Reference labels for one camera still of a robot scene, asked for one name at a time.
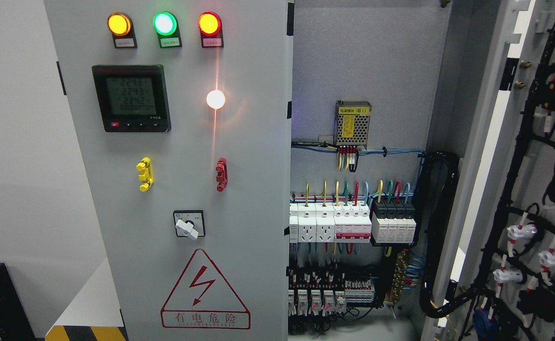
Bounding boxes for red terminal connector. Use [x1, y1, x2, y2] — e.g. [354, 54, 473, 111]
[215, 157, 228, 192]

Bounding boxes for grey cabinet door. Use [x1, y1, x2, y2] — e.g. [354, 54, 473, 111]
[420, 0, 555, 341]
[45, 0, 293, 341]

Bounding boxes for red electric hazard warning sticker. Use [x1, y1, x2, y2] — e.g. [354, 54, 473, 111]
[161, 249, 250, 330]

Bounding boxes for red indicator light left door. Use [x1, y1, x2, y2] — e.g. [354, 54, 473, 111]
[198, 11, 224, 48]

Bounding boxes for black wire harness right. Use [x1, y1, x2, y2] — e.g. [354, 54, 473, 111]
[417, 151, 493, 319]

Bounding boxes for green indicator light left door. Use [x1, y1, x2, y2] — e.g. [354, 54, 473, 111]
[153, 11, 182, 48]

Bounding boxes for white rotary selector switch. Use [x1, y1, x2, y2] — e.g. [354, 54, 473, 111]
[173, 210, 206, 240]

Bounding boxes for lower relay breaker row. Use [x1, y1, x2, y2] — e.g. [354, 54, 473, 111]
[286, 263, 382, 317]

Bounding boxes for black surge protector modules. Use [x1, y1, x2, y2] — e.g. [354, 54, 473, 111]
[371, 199, 417, 247]

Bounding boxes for amber indicator light left door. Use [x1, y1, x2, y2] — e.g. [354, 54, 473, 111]
[107, 12, 137, 48]

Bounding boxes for white glowing indicator light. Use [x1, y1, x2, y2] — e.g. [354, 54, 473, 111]
[206, 90, 226, 110]

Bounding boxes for perforated metal power supply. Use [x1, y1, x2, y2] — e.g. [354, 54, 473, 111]
[333, 100, 371, 146]

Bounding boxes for yellow terminal connector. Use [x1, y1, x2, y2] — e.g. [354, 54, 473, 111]
[135, 157, 154, 192]

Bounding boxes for black digital power meter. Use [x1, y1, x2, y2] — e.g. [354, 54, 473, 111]
[92, 64, 171, 133]

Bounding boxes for white socket breaker row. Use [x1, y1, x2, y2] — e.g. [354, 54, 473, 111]
[288, 201, 371, 243]

